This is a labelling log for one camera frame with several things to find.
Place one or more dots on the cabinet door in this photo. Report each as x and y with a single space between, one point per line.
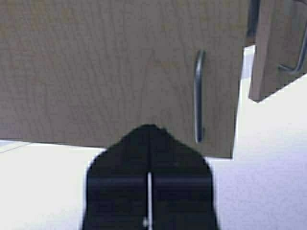
87 72
278 31

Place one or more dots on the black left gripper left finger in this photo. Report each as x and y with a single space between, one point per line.
116 185

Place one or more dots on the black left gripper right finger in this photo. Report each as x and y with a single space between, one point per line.
182 185

